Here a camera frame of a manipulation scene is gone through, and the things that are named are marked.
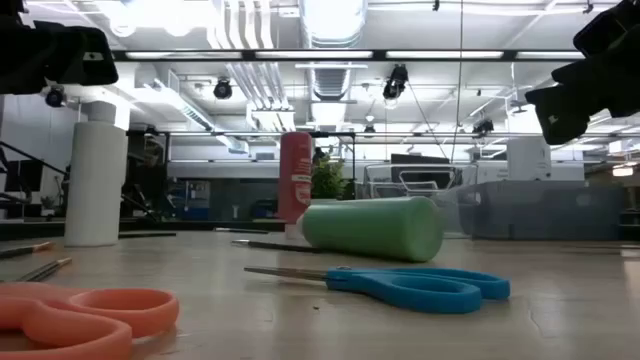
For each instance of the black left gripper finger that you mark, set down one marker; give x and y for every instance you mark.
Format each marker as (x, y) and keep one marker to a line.
(75, 50)

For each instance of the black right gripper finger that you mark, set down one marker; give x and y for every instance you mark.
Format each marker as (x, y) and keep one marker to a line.
(600, 70)
(570, 107)

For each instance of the white paint bottle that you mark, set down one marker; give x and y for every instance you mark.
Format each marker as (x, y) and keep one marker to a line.
(95, 190)

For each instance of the brown paintbrush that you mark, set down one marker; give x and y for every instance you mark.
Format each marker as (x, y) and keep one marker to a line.
(150, 234)

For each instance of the green paint bottle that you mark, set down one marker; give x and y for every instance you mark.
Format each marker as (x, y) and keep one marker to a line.
(375, 227)

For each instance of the red paint bottle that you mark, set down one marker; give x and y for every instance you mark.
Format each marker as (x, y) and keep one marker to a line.
(292, 175)

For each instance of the black ceiling spotlight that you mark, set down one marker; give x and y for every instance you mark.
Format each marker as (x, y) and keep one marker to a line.
(395, 82)
(55, 97)
(222, 90)
(483, 126)

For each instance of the white box cabinet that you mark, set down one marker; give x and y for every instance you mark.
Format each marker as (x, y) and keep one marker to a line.
(529, 160)

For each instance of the glowing ceiling lamp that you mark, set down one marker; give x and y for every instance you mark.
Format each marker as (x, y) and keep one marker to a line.
(622, 171)

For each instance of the grey translucent plastic bin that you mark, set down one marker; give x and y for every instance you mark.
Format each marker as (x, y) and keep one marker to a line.
(550, 210)

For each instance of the black computer monitor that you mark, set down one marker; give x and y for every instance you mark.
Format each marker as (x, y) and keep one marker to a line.
(22, 175)

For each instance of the clear plastic bin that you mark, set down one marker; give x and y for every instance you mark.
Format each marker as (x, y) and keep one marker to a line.
(450, 220)

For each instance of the small potted green plant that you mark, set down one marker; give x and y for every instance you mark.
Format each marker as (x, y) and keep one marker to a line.
(327, 180)

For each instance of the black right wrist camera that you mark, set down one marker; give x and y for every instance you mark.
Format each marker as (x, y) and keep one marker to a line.
(610, 25)

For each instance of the black aluminium rig frame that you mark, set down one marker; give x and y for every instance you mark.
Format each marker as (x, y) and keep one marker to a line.
(200, 225)

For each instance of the silver ventilation duct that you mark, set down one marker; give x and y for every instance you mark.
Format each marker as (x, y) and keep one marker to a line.
(332, 25)

